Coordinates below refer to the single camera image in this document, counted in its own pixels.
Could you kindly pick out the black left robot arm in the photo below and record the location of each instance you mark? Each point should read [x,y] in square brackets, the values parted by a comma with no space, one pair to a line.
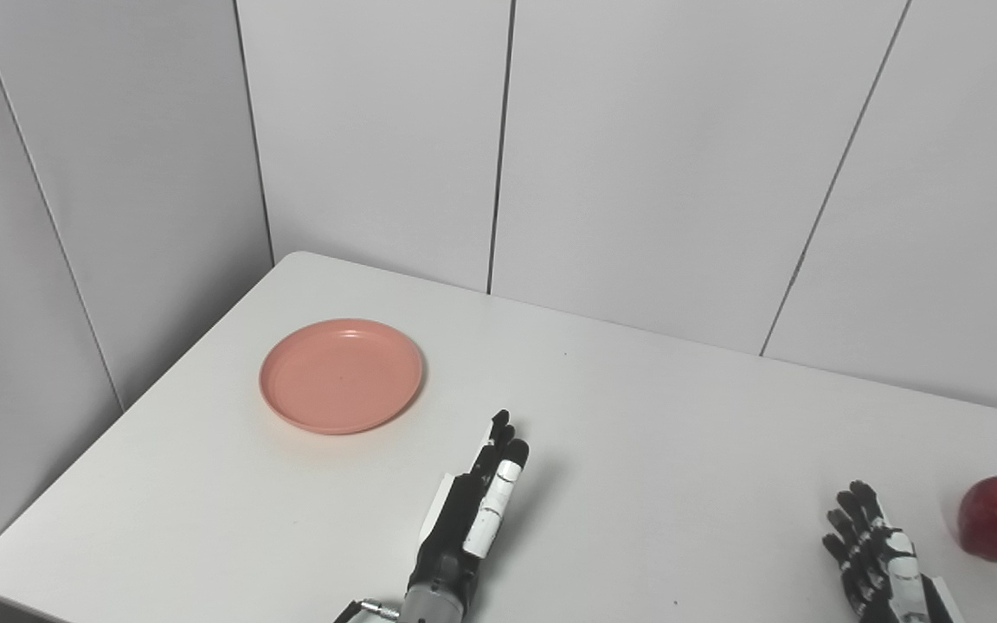
[429,607]

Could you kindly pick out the pink round plate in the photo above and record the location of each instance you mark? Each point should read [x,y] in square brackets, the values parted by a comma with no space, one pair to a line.
[341,375]

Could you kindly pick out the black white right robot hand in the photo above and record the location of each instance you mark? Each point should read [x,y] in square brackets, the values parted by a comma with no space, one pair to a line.
[884,567]

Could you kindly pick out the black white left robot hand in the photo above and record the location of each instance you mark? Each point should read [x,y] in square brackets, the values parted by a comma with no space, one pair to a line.
[455,528]

